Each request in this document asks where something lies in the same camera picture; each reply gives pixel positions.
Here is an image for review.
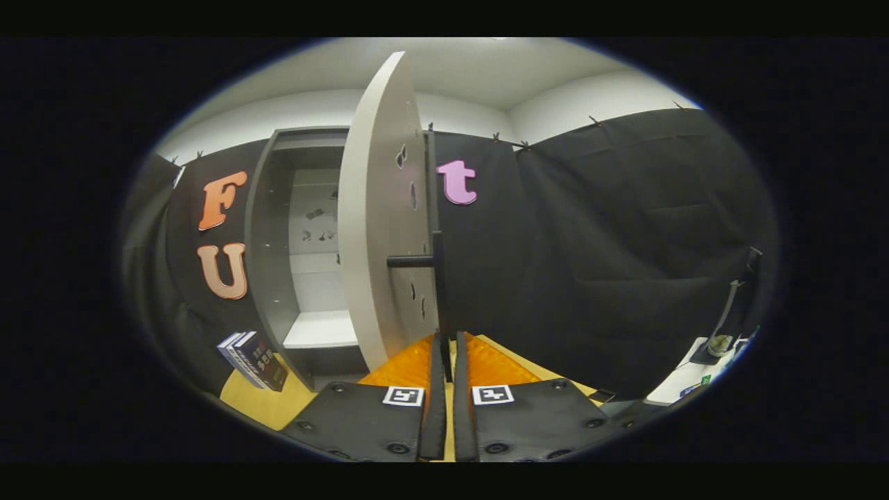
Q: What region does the white cabinet door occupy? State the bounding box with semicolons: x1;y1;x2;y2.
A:
338;51;442;371

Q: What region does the black cabinet door handle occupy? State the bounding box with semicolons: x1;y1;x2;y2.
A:
386;231;454;383

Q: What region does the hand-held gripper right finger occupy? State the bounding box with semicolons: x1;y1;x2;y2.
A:
453;331;626;463

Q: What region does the black stand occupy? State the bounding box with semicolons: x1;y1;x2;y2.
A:
691;247;763;365

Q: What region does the white side table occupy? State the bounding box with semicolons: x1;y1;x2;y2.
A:
646;337;751;406

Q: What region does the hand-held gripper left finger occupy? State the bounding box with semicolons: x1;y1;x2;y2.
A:
281;332;449;463

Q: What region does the dark blue book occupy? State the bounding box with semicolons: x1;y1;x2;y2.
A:
233;331;289;392

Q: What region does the grey cabinet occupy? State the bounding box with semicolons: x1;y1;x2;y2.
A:
244;126;442;392

